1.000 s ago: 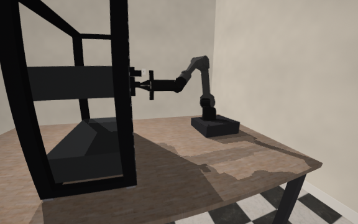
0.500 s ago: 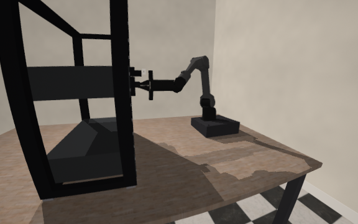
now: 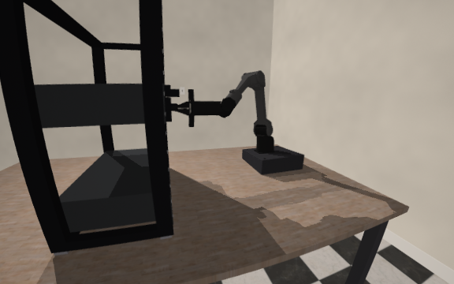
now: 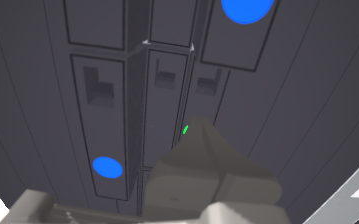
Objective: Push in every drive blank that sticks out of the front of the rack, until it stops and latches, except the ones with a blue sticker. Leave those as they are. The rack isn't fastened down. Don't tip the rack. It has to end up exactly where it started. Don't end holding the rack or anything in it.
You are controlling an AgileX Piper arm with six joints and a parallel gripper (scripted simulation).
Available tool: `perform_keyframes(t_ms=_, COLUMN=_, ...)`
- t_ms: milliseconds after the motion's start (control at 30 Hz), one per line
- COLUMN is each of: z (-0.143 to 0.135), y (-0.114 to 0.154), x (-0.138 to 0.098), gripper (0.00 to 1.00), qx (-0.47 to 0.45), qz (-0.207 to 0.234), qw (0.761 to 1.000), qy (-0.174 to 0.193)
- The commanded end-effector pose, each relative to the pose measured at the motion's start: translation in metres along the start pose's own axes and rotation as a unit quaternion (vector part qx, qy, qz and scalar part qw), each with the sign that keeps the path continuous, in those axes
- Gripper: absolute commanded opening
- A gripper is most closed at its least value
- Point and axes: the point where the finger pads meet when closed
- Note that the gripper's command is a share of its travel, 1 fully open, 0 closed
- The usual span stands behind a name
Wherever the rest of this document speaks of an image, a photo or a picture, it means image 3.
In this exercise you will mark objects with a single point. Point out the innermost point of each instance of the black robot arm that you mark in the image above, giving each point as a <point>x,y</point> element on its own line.
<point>263,128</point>

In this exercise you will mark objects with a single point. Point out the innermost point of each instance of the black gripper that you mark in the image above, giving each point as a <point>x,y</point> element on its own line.
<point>197,108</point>

